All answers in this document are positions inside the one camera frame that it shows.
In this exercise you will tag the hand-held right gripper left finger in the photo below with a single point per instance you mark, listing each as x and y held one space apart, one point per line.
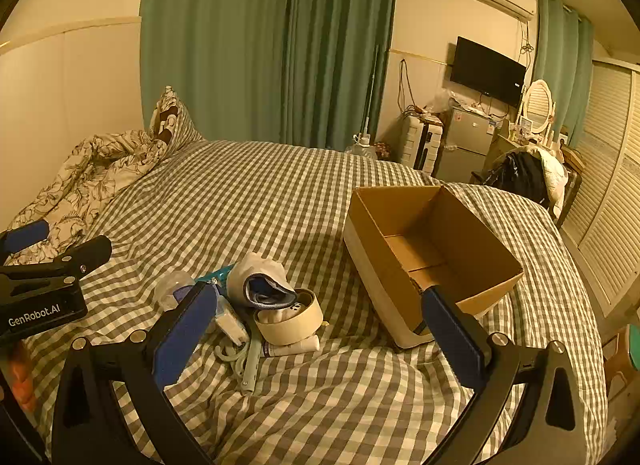
184 337

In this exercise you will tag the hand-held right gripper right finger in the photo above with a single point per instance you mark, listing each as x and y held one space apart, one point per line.
452 337

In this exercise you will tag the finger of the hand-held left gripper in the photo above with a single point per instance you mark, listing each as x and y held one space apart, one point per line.
85 252
25 240

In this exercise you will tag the person's left hand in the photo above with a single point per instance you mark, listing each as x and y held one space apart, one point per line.
22 375

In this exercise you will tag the small white packet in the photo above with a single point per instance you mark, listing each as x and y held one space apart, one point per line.
231 324

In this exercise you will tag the clear plastic bottle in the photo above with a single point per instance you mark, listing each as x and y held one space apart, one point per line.
172 287

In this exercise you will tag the teal plastic packet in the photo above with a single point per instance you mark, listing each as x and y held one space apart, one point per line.
215 276

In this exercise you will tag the floral quilt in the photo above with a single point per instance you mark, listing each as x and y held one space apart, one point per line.
85 180

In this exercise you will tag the open cardboard box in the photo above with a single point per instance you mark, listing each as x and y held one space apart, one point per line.
400 265

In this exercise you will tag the white and blue sock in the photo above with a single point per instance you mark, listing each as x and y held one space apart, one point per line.
260 272

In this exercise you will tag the white cream tube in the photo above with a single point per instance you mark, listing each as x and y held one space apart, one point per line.
295 346

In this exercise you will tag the beige masking tape roll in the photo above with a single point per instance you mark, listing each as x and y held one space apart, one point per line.
310 320

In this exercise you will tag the checked and floral pillow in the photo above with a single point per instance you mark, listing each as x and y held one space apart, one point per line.
184 120

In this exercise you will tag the black backpack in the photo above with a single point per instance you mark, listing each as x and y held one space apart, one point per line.
522 177

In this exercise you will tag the teal plastic object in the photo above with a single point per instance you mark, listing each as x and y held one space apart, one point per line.
631 347

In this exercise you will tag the white jacket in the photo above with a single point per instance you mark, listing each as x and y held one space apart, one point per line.
556 180

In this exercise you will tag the grey small fridge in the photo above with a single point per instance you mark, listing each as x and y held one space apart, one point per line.
465 145

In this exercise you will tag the white dressing table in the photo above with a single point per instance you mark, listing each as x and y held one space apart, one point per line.
505 150

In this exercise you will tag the white ribbed suitcase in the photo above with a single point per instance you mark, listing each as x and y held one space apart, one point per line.
417 145

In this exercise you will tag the wooden chair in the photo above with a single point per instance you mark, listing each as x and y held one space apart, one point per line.
574 180

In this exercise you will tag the large clear water bottle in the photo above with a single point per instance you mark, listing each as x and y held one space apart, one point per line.
362 146

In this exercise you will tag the white louvred wardrobe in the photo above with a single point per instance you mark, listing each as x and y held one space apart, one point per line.
610 185

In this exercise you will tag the clear plastic bag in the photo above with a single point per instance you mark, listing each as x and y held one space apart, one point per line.
444 101

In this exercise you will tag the white oval vanity mirror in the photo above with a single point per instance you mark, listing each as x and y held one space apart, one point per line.
537 106

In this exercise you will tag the white mop pole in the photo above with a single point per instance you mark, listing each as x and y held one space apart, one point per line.
371 95

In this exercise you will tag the green curtain with eyelets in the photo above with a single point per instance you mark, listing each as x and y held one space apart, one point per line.
562 70

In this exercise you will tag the black wall television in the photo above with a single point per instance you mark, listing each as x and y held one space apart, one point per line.
487 70

